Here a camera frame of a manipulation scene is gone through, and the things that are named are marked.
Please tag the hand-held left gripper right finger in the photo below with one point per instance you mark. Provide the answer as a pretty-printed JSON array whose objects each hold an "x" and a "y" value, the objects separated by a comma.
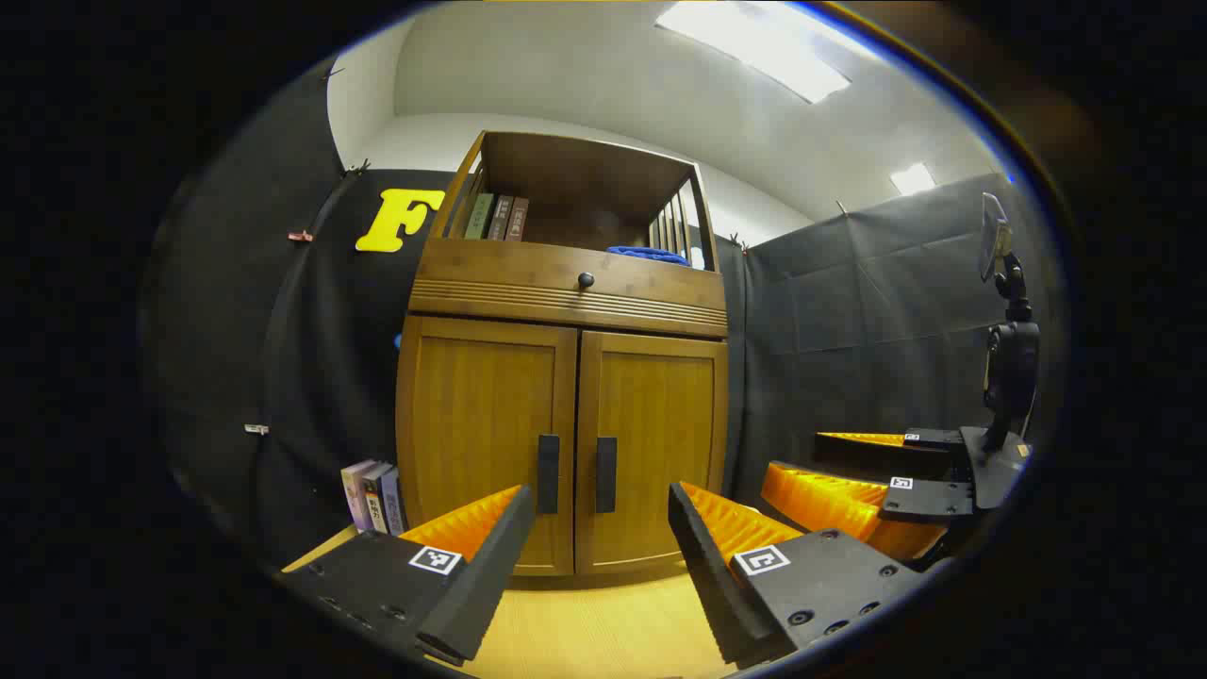
[{"x": 702, "y": 566}]

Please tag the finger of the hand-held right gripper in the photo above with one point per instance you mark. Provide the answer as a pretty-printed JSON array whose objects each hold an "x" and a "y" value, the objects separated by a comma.
[
  {"x": 877, "y": 457},
  {"x": 929, "y": 500}
]

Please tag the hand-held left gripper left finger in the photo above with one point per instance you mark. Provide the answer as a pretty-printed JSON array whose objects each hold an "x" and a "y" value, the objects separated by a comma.
[{"x": 490, "y": 575}]

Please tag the wooden shoe cabinet door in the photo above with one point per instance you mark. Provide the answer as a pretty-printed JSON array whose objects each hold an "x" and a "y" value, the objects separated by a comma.
[
  {"x": 660, "y": 424},
  {"x": 481, "y": 424}
]

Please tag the wooden double-door shoe cabinet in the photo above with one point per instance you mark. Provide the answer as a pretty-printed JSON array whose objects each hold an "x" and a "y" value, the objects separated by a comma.
[{"x": 585, "y": 189}]

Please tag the wooden cabinet drawer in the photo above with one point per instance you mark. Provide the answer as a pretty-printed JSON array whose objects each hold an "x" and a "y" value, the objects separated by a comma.
[{"x": 490, "y": 278}]

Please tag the blue-grey book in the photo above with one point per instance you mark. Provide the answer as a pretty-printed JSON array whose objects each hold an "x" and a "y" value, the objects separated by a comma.
[{"x": 394, "y": 505}]

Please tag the dark book with yellow print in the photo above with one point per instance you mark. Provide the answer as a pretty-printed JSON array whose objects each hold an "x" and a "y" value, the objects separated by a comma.
[{"x": 375, "y": 505}]

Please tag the lavender book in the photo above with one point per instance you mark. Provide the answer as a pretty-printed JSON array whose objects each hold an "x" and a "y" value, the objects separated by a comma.
[{"x": 356, "y": 495}]

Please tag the small ceiling light panel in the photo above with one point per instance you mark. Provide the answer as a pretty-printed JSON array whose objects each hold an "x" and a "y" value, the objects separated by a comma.
[{"x": 913, "y": 179}]

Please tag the blue cloth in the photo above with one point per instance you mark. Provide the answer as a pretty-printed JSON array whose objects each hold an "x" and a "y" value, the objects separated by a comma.
[{"x": 646, "y": 255}]

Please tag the black backdrop cloth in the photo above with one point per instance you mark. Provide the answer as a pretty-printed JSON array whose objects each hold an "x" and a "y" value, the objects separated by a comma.
[{"x": 283, "y": 330}]

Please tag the reddish book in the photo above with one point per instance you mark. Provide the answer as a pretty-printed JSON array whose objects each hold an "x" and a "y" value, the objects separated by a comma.
[{"x": 517, "y": 221}]

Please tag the green book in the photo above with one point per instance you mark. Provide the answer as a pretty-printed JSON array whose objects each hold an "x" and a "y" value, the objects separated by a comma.
[{"x": 479, "y": 217}]

